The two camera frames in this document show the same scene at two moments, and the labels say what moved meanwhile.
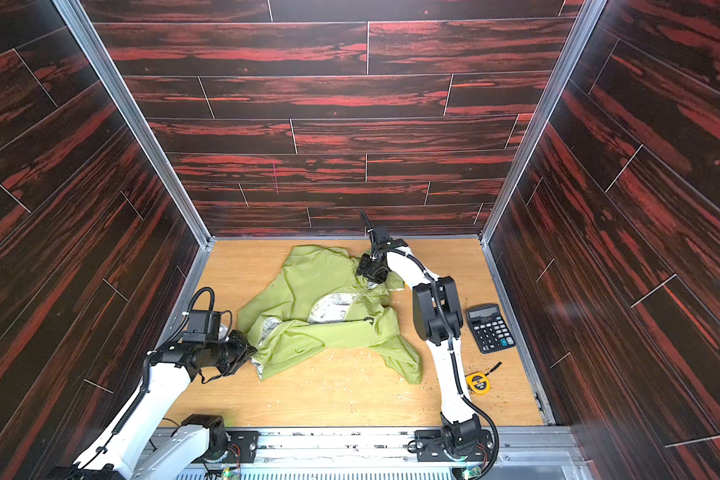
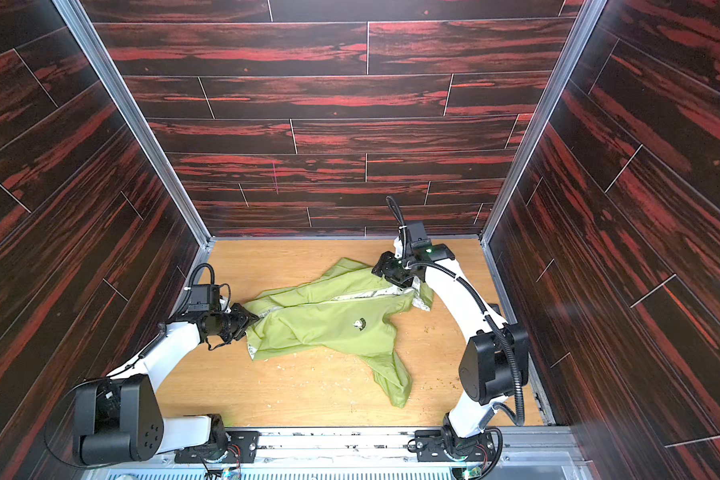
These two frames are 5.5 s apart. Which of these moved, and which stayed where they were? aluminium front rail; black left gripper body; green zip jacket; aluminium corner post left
Moved: green zip jacket; black left gripper body
Stayed: aluminium corner post left; aluminium front rail
